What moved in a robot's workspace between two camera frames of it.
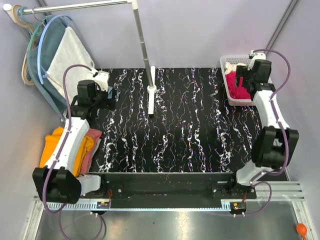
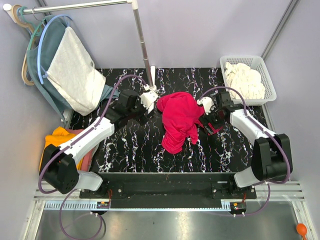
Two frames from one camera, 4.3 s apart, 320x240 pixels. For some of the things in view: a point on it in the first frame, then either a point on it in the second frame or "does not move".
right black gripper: x=243 y=78 → x=208 y=122
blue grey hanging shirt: x=55 y=29 does not move
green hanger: x=37 y=32 does not move
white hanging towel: x=70 y=52 does not move
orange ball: x=301 y=229 does not move
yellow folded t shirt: x=50 y=141 does not move
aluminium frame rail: x=270 y=196 does not move
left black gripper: x=111 y=96 → x=144 y=113
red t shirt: x=236 y=92 → x=181 y=112
